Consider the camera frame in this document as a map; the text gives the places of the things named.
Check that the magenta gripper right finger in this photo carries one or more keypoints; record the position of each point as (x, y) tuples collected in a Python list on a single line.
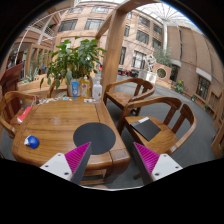
[(153, 166)]

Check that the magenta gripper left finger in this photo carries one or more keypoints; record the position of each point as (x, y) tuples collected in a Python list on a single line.
[(70, 166)]

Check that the round black mouse pad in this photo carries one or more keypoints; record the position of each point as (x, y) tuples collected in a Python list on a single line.
[(101, 137)]

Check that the black notebook on chair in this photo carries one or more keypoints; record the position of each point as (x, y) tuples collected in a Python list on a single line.
[(146, 128)]

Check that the wooden dining table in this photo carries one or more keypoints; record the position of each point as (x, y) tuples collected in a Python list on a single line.
[(54, 124)]

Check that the wooden chair near right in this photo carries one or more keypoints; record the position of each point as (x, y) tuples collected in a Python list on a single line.
[(165, 141)]

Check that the wooden chair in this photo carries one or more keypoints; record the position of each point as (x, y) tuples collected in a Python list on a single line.
[(165, 141), (11, 107), (143, 90)]

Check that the red book on chair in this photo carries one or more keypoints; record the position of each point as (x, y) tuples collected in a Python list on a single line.
[(22, 117)]

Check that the small items on table edge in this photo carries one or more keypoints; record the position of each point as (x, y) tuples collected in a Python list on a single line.
[(47, 100)]

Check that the wooden chair far right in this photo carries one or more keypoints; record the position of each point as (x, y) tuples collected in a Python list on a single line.
[(143, 90)]

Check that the clear plastic bottle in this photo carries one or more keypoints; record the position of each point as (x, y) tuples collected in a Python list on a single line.
[(97, 89)]

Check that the blue tube bottle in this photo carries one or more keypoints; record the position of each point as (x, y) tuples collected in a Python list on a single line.
[(75, 86)]

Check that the yellow liquid bottle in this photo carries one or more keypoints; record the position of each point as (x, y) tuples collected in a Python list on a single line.
[(85, 86)]

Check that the wooden chair left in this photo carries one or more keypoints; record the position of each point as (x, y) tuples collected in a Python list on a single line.
[(11, 107)]

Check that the green potted plant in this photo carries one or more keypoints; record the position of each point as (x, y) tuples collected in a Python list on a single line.
[(68, 63)]

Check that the white sculpture on planter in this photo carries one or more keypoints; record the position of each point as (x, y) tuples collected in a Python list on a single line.
[(150, 61)]

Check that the wooden pillar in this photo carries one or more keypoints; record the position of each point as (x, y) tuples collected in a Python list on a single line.
[(115, 24)]

